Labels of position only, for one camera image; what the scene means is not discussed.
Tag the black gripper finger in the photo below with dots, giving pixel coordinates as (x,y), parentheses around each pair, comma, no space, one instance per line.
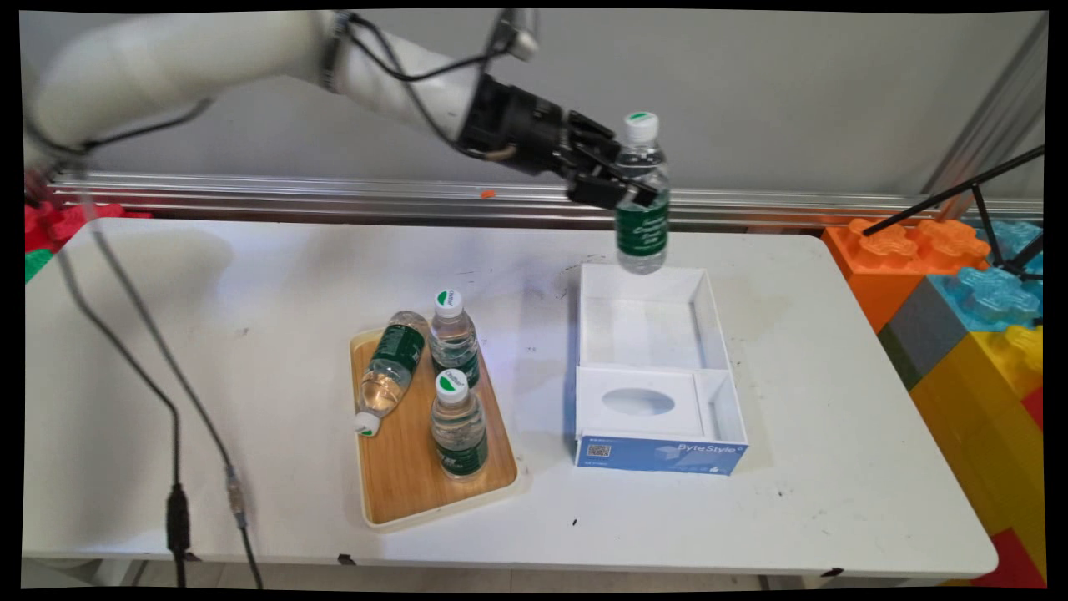
(601,190)
(596,132)

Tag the slanted aluminium profile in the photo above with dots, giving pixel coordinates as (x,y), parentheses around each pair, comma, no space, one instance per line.
(993,117)

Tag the black tripod stand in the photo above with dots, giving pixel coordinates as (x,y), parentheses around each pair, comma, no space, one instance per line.
(984,213)

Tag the giant yellow building block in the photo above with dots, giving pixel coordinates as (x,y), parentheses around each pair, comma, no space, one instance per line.
(976,434)

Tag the giant orange building block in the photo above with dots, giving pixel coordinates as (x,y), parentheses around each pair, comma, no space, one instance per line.
(876,275)

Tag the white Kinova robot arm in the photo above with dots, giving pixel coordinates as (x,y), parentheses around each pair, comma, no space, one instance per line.
(167,58)

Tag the giant green building block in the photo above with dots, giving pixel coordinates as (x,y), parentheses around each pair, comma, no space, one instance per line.
(35,265)

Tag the white blue ByteStyle box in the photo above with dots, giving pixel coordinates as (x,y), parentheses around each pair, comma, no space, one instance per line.
(659,455)

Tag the giant cyan building block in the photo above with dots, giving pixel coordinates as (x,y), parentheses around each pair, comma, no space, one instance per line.
(993,300)
(1014,238)

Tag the giant red building block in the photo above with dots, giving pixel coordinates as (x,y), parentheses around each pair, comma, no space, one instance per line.
(1014,563)
(1035,407)
(50,227)

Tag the bamboo tray white rim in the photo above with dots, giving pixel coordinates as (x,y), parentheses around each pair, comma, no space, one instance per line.
(400,484)

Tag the giant grey building block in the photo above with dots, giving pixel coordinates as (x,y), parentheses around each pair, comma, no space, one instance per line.
(922,338)

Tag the water bottle green label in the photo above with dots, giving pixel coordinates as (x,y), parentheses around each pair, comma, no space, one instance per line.
(392,359)
(642,238)
(455,338)
(459,434)

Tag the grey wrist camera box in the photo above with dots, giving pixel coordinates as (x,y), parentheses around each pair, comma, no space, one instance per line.
(516,33)

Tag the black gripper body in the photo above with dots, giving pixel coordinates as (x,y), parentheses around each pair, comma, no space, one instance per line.
(521,125)

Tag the aluminium rail along wall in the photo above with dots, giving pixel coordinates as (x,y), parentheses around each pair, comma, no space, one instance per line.
(334,200)

